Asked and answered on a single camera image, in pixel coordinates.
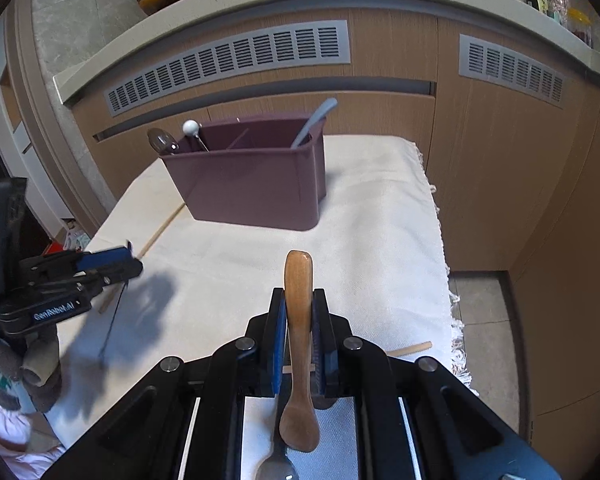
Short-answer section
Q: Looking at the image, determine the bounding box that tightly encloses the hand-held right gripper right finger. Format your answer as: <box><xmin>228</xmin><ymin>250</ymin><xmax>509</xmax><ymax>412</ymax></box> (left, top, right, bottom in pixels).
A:
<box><xmin>312</xmin><ymin>287</ymin><xmax>563</xmax><ymax>480</ymax></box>

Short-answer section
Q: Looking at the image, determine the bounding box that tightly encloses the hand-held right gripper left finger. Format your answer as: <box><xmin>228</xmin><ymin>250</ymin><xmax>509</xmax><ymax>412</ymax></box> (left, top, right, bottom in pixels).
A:
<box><xmin>42</xmin><ymin>287</ymin><xmax>288</xmax><ymax>480</ymax></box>

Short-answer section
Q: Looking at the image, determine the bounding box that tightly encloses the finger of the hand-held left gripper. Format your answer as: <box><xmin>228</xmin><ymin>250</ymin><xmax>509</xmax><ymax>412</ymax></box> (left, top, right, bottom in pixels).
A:
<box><xmin>19</xmin><ymin>245</ymin><xmax>133</xmax><ymax>281</ymax></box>
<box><xmin>0</xmin><ymin>259</ymin><xmax>144</xmax><ymax>335</ymax></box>

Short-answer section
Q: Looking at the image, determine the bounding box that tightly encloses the wooden spoon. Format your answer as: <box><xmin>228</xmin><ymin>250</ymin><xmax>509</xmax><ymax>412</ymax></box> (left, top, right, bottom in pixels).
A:
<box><xmin>279</xmin><ymin>250</ymin><xmax>322</xmax><ymax>454</ymax></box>

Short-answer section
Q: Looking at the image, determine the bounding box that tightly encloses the thin dark metal stick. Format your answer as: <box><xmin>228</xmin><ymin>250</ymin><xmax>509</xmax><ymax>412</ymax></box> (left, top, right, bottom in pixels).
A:
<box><xmin>98</xmin><ymin>240</ymin><xmax>132</xmax><ymax>360</ymax></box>

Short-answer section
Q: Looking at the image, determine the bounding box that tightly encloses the maroon utensil holder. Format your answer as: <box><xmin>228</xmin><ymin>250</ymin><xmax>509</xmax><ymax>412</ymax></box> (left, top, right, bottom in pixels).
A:
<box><xmin>159</xmin><ymin>116</ymin><xmax>327</xmax><ymax>232</ymax></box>

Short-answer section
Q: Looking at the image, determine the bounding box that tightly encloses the white ball-tipped metal stick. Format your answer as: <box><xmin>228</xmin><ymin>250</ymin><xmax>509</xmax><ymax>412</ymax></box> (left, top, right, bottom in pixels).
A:
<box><xmin>182</xmin><ymin>120</ymin><xmax>212</xmax><ymax>153</ymax></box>

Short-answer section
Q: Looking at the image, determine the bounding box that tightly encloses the blue-grey plastic spoon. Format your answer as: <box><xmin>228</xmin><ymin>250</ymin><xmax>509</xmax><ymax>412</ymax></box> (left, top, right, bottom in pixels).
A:
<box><xmin>290</xmin><ymin>98</ymin><xmax>339</xmax><ymax>150</ymax></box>

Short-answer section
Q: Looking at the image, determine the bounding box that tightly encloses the person's left hand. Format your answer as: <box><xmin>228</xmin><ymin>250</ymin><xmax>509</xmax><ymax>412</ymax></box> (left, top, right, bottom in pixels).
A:
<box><xmin>0</xmin><ymin>329</ymin><xmax>64</xmax><ymax>415</ymax></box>

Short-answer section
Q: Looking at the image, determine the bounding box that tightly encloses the wooden chopstick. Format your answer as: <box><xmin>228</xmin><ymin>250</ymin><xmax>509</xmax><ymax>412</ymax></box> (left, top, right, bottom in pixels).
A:
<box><xmin>282</xmin><ymin>340</ymin><xmax>434</xmax><ymax>374</ymax></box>
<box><xmin>98</xmin><ymin>202</ymin><xmax>187</xmax><ymax>315</ymax></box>

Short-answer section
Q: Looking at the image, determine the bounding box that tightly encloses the white woven tablecloth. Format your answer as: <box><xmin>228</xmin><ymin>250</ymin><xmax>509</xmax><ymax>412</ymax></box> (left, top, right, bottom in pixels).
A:
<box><xmin>45</xmin><ymin>134</ymin><xmax>481</xmax><ymax>480</ymax></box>

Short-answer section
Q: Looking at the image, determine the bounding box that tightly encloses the pink clothing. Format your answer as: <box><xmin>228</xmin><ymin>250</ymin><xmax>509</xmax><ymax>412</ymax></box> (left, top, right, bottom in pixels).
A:
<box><xmin>0</xmin><ymin>387</ymin><xmax>67</xmax><ymax>480</ymax></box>

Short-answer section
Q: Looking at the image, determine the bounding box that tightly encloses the long grey vent grille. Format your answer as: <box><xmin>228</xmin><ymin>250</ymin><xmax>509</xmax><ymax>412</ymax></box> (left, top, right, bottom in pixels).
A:
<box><xmin>104</xmin><ymin>20</ymin><xmax>354</xmax><ymax>117</ymax></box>

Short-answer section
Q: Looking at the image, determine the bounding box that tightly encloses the wooden kitchen cabinet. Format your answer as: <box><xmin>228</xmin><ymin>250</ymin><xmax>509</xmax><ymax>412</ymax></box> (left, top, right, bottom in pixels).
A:
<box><xmin>72</xmin><ymin>7</ymin><xmax>600</xmax><ymax>431</ymax></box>

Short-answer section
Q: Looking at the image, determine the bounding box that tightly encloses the short grey vent grille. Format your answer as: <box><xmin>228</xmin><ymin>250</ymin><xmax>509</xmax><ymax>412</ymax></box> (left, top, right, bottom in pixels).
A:
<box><xmin>458</xmin><ymin>33</ymin><xmax>567</xmax><ymax>109</ymax></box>

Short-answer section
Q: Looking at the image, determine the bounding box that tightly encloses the red jar with yellow lid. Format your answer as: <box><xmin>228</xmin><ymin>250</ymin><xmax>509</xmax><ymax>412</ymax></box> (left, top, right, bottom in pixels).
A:
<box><xmin>566</xmin><ymin>8</ymin><xmax>595</xmax><ymax>50</ymax></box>

